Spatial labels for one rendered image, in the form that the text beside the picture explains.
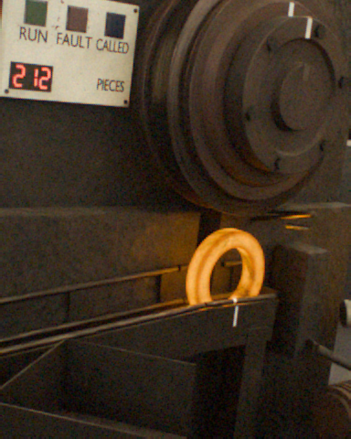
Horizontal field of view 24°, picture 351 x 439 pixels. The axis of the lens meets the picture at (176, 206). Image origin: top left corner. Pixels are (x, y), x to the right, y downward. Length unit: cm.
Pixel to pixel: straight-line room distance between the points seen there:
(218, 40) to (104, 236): 40
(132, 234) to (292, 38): 45
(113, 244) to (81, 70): 32
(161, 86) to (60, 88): 17
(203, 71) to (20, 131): 32
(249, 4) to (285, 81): 15
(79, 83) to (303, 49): 40
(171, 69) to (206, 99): 8
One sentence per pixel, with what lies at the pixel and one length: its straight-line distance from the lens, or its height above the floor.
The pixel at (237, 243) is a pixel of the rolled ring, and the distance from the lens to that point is 158.
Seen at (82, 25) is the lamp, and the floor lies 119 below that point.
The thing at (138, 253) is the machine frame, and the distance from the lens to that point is 153.
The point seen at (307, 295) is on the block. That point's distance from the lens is 175.
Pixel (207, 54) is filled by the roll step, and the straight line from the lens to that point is 141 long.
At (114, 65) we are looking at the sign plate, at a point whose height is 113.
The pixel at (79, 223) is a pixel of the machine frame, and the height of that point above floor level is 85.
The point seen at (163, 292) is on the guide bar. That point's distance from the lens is 158.
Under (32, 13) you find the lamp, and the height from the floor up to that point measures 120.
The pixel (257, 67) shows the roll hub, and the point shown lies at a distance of 140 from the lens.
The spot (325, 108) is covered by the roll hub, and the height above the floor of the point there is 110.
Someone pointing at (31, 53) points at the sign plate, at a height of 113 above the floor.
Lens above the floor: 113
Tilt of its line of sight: 9 degrees down
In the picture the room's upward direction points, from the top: 7 degrees clockwise
